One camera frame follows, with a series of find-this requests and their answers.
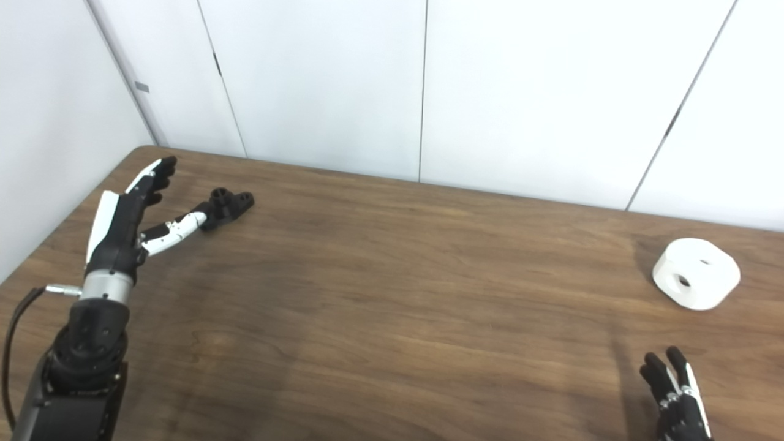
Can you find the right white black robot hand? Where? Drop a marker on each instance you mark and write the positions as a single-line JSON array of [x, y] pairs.
[[680, 404]]

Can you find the black flanged holder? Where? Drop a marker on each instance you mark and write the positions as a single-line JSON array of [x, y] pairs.
[[228, 208]]

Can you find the small grey wall label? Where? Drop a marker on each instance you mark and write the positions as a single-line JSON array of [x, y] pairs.
[[142, 87]]

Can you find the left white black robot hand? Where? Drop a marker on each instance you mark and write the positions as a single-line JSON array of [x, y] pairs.
[[119, 233]]

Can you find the round white piece with hole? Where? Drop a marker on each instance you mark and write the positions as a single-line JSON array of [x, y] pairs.
[[698, 275]]

